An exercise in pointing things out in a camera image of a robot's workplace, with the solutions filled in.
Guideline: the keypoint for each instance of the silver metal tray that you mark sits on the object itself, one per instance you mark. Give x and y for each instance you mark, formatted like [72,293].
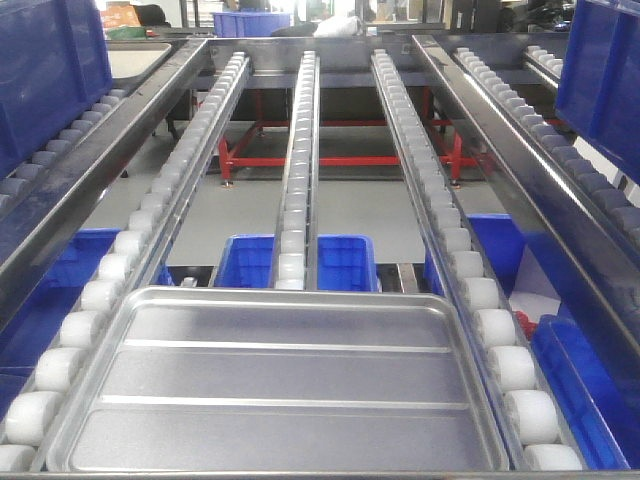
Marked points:
[260,381]

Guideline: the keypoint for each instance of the grey tray far left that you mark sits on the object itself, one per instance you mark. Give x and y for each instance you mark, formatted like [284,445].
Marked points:
[133,60]

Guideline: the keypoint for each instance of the steel shelf beam left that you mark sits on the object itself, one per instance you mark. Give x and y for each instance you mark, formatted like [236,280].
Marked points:
[35,231]

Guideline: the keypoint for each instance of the steel shelf beam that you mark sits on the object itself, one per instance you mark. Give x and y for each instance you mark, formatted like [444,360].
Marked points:
[594,263]
[35,231]

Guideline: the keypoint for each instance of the steel shelf beam right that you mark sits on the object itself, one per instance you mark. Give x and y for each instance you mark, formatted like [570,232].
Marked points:
[594,263]

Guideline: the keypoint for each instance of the blue bin below centre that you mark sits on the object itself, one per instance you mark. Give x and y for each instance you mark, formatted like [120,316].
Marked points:
[345,263]

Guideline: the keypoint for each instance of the blue bin background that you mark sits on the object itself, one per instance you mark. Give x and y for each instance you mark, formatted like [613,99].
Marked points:
[249,24]

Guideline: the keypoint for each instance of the blue bin lower left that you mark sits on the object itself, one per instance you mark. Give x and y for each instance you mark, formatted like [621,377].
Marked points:
[33,328]

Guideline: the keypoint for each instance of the large blue crate right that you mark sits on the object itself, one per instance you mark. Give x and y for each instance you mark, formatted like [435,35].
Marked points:
[598,93]

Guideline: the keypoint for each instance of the large blue crate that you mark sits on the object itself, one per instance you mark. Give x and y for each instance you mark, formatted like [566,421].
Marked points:
[54,66]
[598,93]

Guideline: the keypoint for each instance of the large blue crate left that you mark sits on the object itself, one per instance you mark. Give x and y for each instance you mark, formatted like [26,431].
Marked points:
[54,66]

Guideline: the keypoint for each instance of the blue bin lower right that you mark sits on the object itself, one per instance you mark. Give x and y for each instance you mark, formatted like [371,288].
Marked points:
[597,394]

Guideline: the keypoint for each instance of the centre white roller rail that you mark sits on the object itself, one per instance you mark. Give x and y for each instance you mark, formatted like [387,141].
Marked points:
[295,251]

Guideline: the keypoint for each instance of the white roller rail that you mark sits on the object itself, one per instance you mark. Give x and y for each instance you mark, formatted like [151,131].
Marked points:
[295,251]
[535,433]
[133,260]

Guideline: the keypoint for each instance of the red metal frame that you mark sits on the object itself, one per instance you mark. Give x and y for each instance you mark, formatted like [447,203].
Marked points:
[353,131]

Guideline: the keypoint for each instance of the left white roller rail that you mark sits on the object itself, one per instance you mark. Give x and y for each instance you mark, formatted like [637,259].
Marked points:
[133,260]

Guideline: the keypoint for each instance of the right white roller rail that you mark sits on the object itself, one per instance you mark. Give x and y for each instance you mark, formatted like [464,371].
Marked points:
[535,433]

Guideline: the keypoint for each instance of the far right roller rail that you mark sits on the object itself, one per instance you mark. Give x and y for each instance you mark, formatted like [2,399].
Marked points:
[611,200]

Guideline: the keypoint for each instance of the far left roller rail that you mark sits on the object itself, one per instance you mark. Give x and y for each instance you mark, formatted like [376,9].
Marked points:
[23,179]

